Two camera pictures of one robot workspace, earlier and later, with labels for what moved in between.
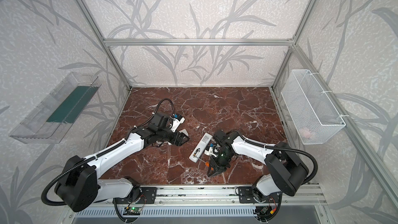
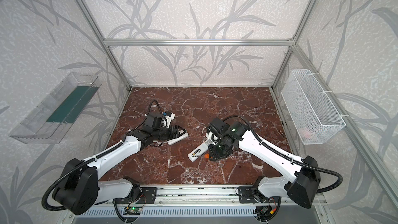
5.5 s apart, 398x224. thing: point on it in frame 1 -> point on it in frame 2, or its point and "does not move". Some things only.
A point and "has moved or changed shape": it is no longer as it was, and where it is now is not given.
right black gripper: (217, 162) -> (213, 149)
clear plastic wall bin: (50, 122) does not move
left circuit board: (132, 211) does not move
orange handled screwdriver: (207, 163) -> (206, 155)
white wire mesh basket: (315, 117) does not move
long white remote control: (200, 147) has moved or changed shape
